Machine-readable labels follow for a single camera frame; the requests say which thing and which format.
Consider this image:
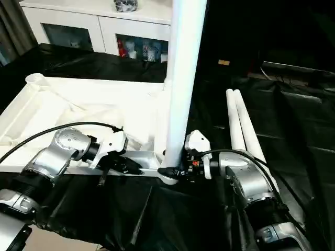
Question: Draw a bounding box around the grey curtain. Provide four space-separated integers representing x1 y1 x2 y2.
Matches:
0 0 39 66

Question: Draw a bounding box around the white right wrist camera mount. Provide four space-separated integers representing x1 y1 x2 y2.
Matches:
184 130 212 180

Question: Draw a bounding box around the white cabinet with glass doors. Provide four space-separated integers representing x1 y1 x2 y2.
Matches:
19 0 172 63

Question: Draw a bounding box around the black plastic mat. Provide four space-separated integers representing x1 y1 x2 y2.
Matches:
0 43 335 251

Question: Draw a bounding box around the black long bar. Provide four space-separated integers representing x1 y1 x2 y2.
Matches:
261 61 335 78

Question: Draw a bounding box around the black case with yellow label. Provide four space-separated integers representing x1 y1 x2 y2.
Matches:
206 0 264 76

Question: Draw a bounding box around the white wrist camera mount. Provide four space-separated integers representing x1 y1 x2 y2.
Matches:
90 128 129 170
184 130 212 180

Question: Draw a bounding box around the white plastic table top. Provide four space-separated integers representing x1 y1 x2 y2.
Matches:
0 74 184 186

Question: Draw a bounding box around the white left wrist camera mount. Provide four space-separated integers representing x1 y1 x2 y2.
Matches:
90 128 129 170

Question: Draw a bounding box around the dark crumpled bag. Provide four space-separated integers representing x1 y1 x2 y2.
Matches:
114 0 139 13

